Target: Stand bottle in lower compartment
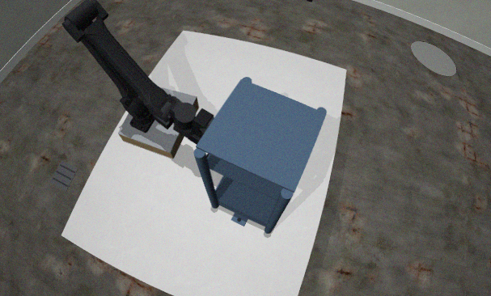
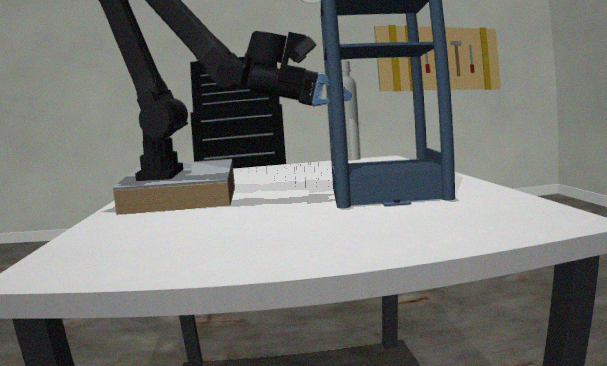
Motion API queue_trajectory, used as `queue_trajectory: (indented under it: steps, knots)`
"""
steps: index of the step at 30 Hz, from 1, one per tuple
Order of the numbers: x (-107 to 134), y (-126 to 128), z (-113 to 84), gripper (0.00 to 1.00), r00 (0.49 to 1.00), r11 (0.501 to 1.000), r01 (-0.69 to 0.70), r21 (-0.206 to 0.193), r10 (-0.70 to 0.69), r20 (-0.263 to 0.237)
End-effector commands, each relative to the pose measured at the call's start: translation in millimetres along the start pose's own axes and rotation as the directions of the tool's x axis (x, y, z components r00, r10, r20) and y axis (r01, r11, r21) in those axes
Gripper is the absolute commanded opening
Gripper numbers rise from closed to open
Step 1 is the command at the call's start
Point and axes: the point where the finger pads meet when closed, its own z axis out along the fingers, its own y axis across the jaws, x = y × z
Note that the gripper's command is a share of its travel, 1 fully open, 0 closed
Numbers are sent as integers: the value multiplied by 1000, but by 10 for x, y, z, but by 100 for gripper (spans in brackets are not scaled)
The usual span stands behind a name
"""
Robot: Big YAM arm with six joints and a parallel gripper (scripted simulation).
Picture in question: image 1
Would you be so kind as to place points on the blue shelving unit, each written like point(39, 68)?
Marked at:
point(268, 136)

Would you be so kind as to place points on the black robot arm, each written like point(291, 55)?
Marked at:
point(138, 91)

